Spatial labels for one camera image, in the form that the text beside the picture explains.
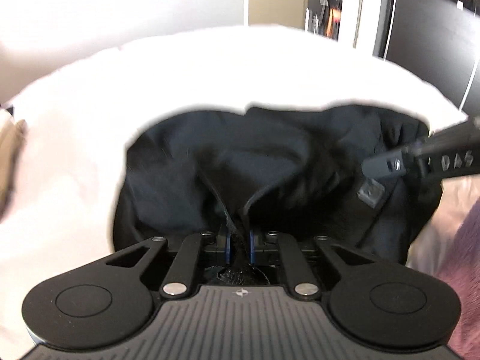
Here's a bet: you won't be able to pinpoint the polka dot bed sheet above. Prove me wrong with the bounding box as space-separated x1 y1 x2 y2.
1 26 465 359

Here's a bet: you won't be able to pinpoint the black pants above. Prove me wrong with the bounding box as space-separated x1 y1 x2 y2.
112 105 442 264

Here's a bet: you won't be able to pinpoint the tan folded fleece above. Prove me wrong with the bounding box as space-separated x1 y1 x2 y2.
1 112 25 216

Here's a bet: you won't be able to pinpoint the purple fuzzy blanket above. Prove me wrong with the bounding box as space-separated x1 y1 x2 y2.
438 203 479 359

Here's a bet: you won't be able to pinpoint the black sliding wardrobe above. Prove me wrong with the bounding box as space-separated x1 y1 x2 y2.
374 0 479 116

